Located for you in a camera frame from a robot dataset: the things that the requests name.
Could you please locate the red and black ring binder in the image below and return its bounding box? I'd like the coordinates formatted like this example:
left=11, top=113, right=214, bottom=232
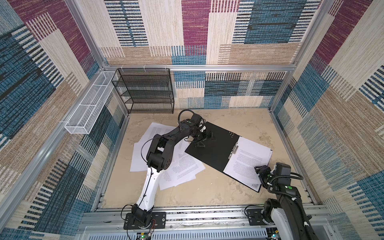
left=184, top=121, right=273, bottom=193

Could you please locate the white text paper top sheet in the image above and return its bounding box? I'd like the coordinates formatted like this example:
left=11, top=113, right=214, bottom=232
left=223, top=137, right=273, bottom=192

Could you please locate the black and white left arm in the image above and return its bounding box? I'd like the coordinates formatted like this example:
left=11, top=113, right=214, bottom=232
left=132, top=114, right=211, bottom=227

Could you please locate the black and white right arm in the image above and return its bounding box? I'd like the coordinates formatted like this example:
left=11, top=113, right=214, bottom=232
left=255, top=163, right=318, bottom=240

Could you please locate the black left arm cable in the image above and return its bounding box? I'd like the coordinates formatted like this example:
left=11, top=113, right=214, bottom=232
left=132, top=108, right=208, bottom=211

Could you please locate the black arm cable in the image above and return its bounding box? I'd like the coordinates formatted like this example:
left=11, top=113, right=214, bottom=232
left=266, top=172, right=319, bottom=240
left=132, top=108, right=208, bottom=211

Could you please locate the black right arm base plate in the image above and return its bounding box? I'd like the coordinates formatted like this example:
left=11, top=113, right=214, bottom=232
left=246, top=209, right=269, bottom=226

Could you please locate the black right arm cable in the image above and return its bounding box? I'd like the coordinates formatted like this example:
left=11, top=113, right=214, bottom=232
left=266, top=172, right=319, bottom=240

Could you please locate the black wire mesh file rack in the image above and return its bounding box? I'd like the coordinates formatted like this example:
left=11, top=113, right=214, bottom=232
left=112, top=68, right=175, bottom=114

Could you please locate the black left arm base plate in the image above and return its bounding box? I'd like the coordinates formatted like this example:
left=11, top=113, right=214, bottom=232
left=123, top=212, right=167, bottom=230

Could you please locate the white wire mesh tray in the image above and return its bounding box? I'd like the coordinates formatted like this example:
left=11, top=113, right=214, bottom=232
left=65, top=71, right=115, bottom=135

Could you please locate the aluminium front rail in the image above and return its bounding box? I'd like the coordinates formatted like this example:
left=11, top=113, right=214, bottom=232
left=77, top=205, right=331, bottom=233

